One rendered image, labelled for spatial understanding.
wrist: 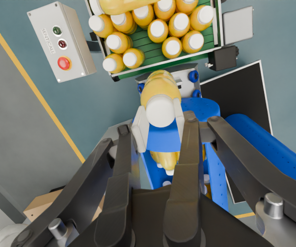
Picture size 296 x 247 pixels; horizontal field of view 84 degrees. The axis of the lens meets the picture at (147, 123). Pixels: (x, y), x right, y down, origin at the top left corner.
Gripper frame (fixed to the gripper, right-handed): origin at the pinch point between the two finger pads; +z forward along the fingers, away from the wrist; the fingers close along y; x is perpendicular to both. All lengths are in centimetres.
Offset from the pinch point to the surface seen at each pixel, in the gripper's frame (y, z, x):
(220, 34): 21, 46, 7
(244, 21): 34, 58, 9
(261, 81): 76, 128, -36
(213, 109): 12.8, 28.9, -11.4
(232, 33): 30, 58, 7
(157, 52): 0, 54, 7
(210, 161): 8.7, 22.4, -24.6
